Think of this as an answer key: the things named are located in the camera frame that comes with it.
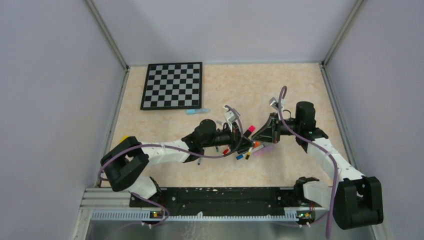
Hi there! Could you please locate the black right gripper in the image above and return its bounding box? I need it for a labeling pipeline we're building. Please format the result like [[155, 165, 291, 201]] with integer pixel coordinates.
[[251, 112, 301, 144]]

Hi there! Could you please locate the yellow capped white pen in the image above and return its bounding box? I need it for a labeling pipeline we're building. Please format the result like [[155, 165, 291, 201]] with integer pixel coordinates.
[[244, 147, 253, 160]]

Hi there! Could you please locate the black white checkerboard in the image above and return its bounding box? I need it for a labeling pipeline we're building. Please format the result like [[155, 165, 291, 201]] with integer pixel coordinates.
[[140, 62, 203, 111]]

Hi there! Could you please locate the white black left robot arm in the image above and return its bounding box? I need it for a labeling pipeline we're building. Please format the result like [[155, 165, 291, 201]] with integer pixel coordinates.
[[100, 119, 254, 207]]

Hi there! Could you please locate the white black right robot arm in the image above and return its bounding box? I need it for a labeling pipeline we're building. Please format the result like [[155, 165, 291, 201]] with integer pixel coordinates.
[[252, 98, 384, 230]]

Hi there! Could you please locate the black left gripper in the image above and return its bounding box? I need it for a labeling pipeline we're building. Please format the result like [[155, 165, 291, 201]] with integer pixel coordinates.
[[202, 121, 255, 153]]

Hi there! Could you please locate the light blue correction tape pen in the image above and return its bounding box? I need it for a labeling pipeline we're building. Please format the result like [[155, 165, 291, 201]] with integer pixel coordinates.
[[185, 108, 211, 115]]

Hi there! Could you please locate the pink capped black highlighter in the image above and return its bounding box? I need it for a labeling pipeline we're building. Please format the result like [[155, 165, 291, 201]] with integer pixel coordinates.
[[243, 125, 256, 138]]

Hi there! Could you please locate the blue capped white marker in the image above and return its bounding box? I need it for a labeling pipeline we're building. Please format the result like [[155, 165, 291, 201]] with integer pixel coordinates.
[[236, 144, 265, 160]]

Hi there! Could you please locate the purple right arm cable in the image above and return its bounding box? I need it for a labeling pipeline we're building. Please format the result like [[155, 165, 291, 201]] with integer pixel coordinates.
[[277, 86, 339, 239]]

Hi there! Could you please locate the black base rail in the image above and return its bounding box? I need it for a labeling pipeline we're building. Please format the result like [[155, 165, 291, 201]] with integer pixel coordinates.
[[150, 187, 310, 217]]

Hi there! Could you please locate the green yellow block stack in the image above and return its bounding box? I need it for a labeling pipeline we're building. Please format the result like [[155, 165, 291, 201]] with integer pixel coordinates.
[[119, 135, 129, 143]]

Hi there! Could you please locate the lilac highlighter pen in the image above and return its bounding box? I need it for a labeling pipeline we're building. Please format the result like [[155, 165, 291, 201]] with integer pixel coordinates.
[[252, 145, 274, 157]]

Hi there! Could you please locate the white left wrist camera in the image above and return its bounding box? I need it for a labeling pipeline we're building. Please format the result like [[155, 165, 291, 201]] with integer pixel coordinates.
[[223, 105, 240, 124]]

